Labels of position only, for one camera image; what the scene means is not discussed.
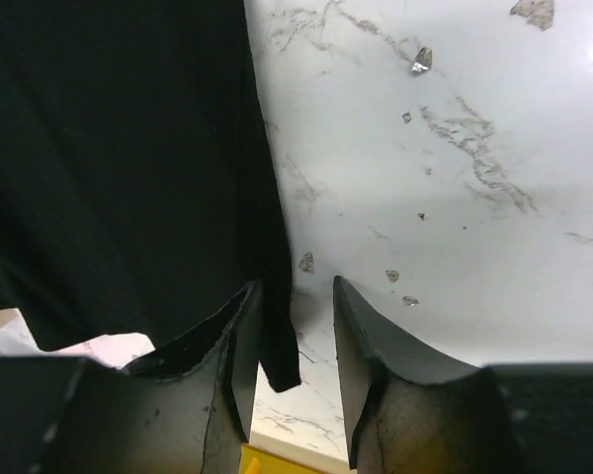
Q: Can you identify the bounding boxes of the yellow plastic bin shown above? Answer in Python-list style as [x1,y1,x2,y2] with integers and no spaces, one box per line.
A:
[238,444,354,474]

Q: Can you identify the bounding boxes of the black t-shirt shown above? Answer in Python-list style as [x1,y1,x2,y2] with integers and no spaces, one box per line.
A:
[0,1,300,392]

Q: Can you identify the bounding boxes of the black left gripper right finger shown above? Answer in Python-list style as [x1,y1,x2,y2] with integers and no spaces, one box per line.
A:
[333,277,593,473]

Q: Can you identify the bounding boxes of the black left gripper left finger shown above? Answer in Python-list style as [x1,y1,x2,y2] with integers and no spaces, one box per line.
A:
[0,281,263,473]

